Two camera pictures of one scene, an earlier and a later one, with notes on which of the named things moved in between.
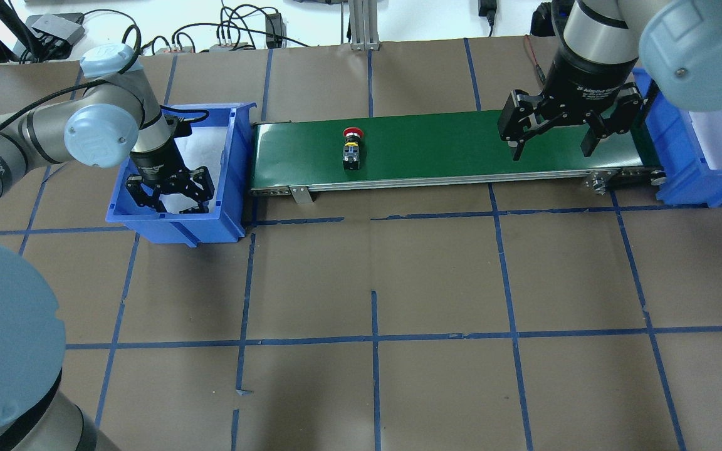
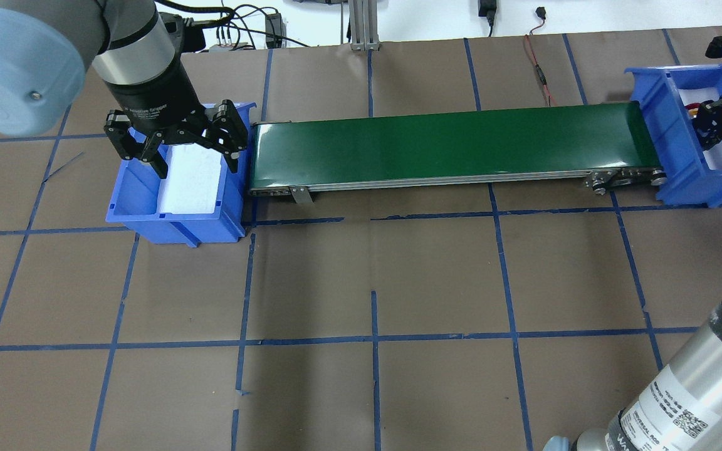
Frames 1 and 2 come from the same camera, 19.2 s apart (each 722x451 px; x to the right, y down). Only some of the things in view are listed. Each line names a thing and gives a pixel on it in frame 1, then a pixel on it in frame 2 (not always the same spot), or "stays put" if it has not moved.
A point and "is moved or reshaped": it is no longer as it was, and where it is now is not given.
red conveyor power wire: [542, 77] stays put
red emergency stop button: [351, 153] is moved or reshaped
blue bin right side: [688, 180] stays put
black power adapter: [276, 31] stays put
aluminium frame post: [364, 25] stays put
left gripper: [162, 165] -> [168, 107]
